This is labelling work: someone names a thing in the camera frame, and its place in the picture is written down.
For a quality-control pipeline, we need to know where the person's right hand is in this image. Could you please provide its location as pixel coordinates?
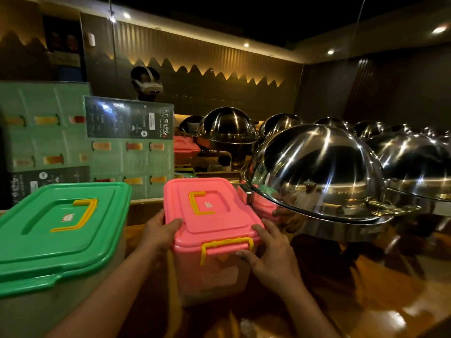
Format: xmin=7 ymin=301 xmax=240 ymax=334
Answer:
xmin=234 ymin=218 xmax=306 ymax=298

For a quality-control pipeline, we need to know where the person's left hand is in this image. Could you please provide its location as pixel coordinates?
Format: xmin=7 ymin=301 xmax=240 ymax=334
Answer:
xmin=135 ymin=209 xmax=184 ymax=266

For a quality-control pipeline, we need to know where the pink-lid plastic container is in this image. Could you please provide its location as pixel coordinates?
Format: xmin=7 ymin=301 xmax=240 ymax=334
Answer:
xmin=163 ymin=177 xmax=263 ymax=307

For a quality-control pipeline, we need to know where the green-lid plastic container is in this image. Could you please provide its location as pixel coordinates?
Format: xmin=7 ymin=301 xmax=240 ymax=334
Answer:
xmin=0 ymin=182 xmax=132 ymax=338

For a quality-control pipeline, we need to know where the person's left forearm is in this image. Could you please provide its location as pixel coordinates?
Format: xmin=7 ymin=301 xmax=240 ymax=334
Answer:
xmin=46 ymin=246 xmax=161 ymax=338

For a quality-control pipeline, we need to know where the green menu with dark panel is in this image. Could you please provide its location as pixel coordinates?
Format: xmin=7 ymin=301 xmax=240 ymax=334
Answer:
xmin=84 ymin=95 xmax=175 ymax=201

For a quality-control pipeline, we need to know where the row of steel chafing domes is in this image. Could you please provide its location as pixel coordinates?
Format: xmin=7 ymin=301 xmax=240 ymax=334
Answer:
xmin=195 ymin=107 xmax=451 ymax=243

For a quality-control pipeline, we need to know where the large green laminated menu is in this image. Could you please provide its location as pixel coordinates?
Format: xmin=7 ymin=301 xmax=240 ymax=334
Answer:
xmin=0 ymin=82 xmax=93 ymax=205

